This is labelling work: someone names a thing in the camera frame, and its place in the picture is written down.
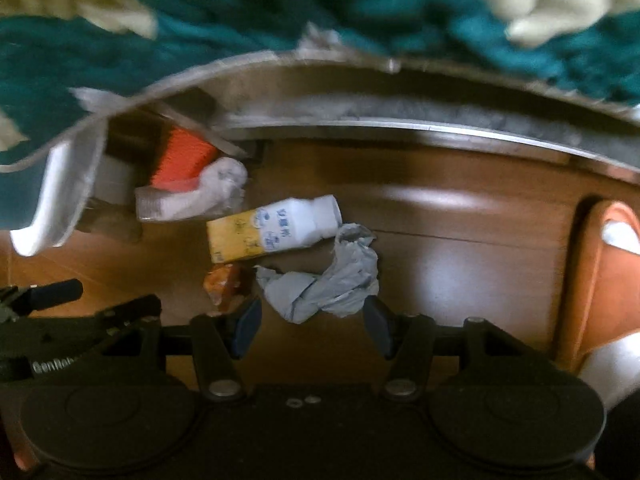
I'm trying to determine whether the orange snack wrapper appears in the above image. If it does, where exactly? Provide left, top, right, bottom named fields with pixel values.
left=203, top=263, right=242, bottom=311

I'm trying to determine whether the grey crumpled paper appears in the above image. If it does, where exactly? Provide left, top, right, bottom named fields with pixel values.
left=256, top=223, right=380, bottom=324

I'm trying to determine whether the yellow white small bottle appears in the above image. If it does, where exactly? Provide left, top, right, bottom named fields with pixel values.
left=207, top=195, right=343, bottom=264

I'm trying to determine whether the clear plastic wrapper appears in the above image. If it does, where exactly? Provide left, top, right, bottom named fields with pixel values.
left=134, top=157, right=248, bottom=222

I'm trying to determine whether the red mesh net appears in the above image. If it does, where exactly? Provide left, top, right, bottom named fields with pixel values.
left=150, top=127, right=219, bottom=193

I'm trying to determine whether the teal cream zigzag quilt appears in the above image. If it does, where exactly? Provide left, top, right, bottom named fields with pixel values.
left=1, top=0, right=639, bottom=230

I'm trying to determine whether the metal bed frame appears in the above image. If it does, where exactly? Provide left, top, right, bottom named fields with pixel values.
left=113, top=50, right=639, bottom=184

